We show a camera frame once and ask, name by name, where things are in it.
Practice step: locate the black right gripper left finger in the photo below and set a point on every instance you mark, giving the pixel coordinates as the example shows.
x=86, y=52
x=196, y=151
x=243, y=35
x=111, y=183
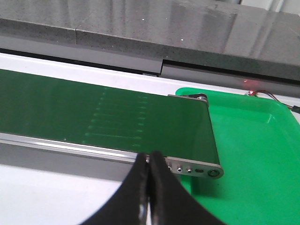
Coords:
x=129, y=204

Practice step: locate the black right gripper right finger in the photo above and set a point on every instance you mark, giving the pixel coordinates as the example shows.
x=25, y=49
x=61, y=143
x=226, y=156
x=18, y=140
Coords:
x=170, y=203

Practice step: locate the green plastic tray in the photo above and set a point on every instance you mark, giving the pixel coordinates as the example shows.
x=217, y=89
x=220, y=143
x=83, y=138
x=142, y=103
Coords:
x=258, y=142

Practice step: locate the green conveyor belt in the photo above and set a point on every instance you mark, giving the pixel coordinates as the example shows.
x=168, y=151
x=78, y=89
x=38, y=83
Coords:
x=23, y=95

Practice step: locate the grey metal panel under slab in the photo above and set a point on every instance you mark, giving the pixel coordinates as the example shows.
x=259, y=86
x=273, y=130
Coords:
x=211, y=75

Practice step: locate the grey stone slab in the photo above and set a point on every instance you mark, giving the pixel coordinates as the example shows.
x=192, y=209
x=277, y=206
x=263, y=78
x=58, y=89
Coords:
x=199, y=32

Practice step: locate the aluminium conveyor frame rail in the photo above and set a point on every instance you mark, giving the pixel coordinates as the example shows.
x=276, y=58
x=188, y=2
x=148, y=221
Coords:
x=70, y=146

